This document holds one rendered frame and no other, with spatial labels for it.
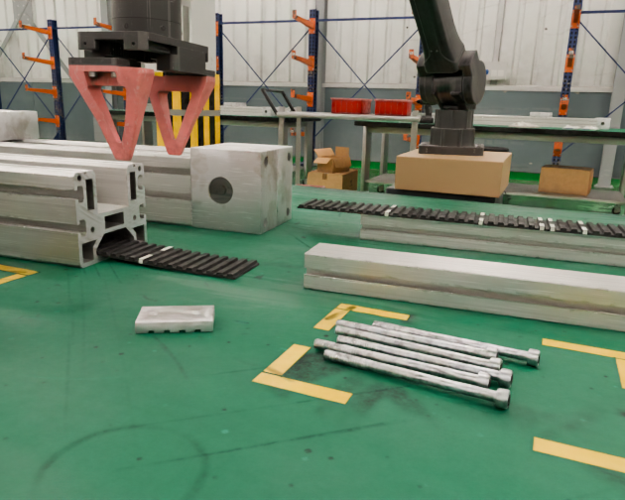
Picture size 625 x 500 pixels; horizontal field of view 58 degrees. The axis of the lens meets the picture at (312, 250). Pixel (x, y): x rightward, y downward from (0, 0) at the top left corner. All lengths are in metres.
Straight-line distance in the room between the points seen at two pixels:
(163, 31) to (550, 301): 0.37
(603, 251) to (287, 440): 0.44
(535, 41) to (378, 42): 2.09
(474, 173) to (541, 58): 7.17
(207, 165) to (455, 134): 0.56
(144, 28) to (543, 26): 7.83
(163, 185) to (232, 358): 0.39
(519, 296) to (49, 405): 0.32
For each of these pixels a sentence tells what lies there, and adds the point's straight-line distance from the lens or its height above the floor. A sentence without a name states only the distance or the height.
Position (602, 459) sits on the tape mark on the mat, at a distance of 0.29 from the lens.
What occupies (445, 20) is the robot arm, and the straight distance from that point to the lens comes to 1.02.
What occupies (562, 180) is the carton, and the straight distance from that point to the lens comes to 5.40.
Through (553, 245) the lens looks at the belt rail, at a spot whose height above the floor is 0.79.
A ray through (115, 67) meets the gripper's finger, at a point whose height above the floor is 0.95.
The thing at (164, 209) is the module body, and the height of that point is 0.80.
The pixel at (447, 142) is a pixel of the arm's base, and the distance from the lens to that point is 1.10.
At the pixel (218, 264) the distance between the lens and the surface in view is 0.51.
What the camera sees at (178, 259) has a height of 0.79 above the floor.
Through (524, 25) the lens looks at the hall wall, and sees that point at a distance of 8.22.
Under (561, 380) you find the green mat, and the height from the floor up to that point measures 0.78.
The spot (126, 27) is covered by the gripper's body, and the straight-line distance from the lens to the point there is 0.51.
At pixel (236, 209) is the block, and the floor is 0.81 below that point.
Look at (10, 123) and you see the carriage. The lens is 0.92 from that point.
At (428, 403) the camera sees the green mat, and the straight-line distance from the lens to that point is 0.31.
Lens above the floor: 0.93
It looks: 15 degrees down
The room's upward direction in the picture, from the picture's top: 2 degrees clockwise
